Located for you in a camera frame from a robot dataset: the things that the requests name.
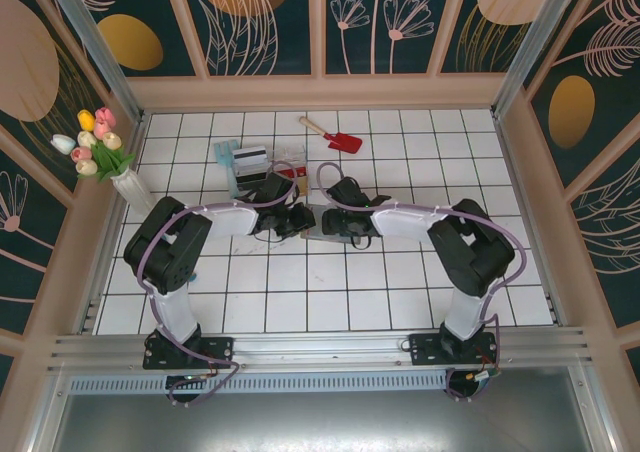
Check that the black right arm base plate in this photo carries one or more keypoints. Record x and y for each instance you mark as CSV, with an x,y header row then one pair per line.
x,y
425,349

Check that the red toy shovel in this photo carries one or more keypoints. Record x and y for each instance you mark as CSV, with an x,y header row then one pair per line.
x,y
345,142

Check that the light blue toy rake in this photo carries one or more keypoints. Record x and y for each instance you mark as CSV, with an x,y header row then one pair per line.
x,y
227,157

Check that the aluminium mounting rail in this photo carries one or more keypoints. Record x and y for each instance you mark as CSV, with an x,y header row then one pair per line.
x,y
320,349

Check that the tan gold card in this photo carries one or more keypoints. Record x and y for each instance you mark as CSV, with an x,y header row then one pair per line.
x,y
303,184

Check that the tulip bouquet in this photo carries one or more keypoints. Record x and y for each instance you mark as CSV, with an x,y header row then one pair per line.
x,y
102,144

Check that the grey card holder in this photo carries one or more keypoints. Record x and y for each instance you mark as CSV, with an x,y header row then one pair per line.
x,y
314,222

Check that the white and blue tulip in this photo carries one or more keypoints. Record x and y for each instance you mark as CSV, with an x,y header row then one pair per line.
x,y
62,143

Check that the white ribbed vase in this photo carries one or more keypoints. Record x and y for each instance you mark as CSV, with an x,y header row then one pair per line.
x,y
134,192

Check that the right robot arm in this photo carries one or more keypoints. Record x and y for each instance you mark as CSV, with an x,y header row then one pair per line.
x,y
472,247

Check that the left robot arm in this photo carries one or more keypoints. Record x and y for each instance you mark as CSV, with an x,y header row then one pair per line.
x,y
167,247

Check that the white magnetic stripe card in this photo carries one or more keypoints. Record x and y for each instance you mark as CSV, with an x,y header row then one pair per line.
x,y
251,157

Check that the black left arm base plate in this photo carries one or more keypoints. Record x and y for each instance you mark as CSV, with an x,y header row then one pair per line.
x,y
215,349

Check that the clear acrylic card organizer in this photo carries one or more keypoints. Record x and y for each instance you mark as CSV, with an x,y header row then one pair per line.
x,y
295,153

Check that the aluminium frame post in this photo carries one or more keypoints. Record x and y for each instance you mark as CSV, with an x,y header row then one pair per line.
x,y
540,37
95,47

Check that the red card with gold print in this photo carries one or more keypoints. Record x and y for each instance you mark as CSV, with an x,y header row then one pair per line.
x,y
295,170

